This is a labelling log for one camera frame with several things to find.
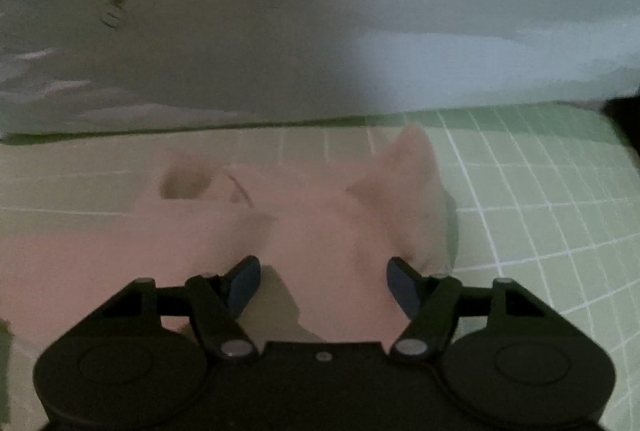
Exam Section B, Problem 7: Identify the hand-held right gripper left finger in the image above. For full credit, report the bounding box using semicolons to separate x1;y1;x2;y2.
97;255;262;363

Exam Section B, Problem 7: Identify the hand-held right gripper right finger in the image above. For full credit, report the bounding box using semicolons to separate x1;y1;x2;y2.
386;256;557;365

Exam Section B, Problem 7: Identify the pink garment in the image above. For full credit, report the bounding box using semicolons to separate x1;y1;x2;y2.
0;124;453;352

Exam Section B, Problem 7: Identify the white carrot print cloth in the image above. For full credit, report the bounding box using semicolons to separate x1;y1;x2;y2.
0;0;640;138

